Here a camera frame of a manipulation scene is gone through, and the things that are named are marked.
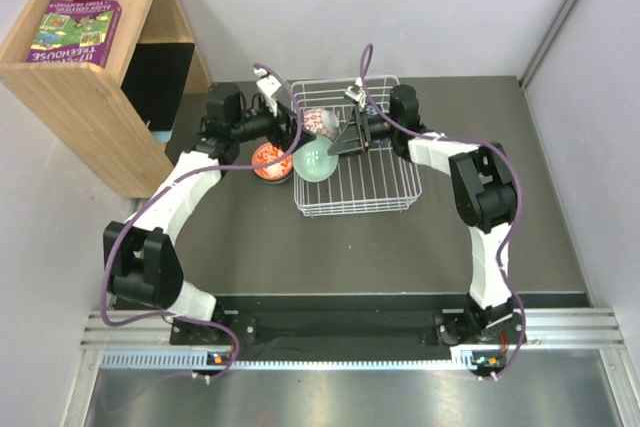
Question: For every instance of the wooden shelf unit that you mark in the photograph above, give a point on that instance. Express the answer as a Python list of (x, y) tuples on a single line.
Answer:
[(84, 105)]

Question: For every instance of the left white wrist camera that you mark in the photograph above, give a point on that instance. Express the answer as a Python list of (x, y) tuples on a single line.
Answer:
[(270, 88)]

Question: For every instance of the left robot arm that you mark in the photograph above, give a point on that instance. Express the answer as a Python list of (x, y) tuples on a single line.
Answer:
[(141, 264)]

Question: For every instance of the purple treehouse book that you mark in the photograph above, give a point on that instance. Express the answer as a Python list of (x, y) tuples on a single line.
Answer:
[(76, 31)]

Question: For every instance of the pale green bowl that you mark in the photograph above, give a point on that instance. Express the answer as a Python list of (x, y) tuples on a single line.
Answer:
[(313, 163)]

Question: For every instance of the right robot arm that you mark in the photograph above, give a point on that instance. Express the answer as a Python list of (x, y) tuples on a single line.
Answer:
[(485, 191)]

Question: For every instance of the white wire dish rack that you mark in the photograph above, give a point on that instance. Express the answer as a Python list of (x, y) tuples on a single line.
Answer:
[(374, 181)]

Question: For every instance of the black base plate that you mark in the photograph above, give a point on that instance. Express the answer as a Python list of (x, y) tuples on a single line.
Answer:
[(347, 327)]

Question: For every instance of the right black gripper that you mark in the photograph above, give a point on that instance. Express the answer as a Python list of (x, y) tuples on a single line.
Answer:
[(349, 142)]

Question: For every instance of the aluminium rail frame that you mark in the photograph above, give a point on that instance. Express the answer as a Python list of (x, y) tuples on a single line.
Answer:
[(153, 344)]

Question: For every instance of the red floral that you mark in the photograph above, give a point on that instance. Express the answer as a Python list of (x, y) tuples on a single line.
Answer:
[(265, 166)]

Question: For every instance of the red patterned white bowl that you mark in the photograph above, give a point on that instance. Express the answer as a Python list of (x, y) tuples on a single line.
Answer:
[(322, 122)]

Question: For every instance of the orange red patterned bowl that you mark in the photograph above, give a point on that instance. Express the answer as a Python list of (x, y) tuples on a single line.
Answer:
[(379, 129)]

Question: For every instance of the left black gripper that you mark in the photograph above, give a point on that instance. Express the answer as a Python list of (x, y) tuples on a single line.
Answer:
[(290, 138)]

